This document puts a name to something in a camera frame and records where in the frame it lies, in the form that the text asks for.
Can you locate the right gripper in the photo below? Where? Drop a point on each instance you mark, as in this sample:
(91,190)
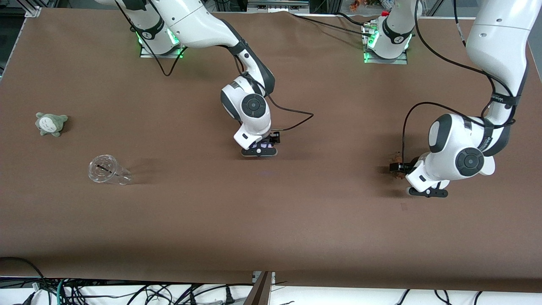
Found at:
(274,137)

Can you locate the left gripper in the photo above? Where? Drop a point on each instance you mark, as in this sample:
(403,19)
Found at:
(407,166)

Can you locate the brown lion figurine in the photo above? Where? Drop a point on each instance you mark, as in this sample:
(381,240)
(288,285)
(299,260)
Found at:
(397,176)

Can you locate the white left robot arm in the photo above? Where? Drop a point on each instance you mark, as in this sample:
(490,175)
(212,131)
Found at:
(499,46)

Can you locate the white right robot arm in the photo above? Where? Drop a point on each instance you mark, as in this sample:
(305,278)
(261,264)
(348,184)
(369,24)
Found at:
(199,25)

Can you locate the brown table cover sheet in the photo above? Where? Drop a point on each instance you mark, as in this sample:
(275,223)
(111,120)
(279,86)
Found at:
(271,220)

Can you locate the wooden table leg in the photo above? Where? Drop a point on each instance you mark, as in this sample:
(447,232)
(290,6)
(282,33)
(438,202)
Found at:
(259,292)

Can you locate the short black straw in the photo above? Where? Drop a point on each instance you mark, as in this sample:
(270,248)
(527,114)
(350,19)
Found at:
(106,168)

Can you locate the clear plastic lidded cup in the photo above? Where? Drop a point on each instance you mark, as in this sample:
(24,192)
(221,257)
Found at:
(103,169)

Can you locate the grey green plush toy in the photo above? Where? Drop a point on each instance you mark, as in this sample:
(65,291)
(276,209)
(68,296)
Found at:
(51,125)

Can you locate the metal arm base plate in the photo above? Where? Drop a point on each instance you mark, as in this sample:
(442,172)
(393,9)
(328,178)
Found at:
(178,55)
(398,62)

